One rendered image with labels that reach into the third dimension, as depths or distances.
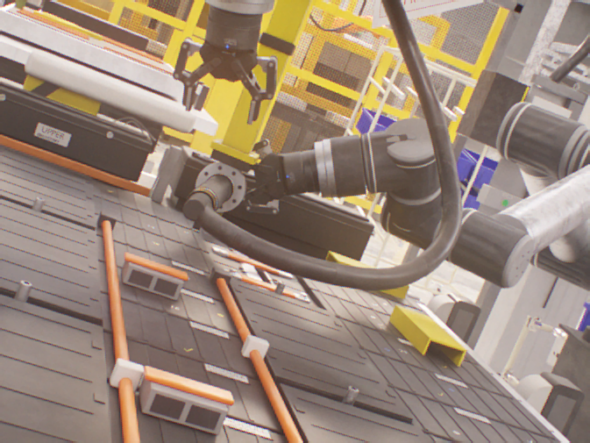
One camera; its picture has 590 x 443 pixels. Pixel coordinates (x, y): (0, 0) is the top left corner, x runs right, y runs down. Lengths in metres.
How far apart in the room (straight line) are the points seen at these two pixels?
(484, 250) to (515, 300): 3.67
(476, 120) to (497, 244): 2.52
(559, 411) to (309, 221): 0.64
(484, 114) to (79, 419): 3.59
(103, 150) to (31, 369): 1.14
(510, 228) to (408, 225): 0.18
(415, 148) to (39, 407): 1.03
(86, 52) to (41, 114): 4.68
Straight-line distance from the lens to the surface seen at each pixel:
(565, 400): 1.87
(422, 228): 1.86
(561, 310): 5.60
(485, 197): 4.49
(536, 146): 2.52
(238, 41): 1.41
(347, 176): 1.75
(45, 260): 1.28
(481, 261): 1.83
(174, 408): 0.94
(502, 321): 5.53
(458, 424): 1.34
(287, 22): 1.71
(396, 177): 1.76
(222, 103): 11.47
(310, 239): 2.13
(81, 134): 2.03
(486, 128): 4.34
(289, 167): 1.77
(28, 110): 2.02
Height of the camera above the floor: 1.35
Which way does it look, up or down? 8 degrees down
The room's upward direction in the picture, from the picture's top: 22 degrees clockwise
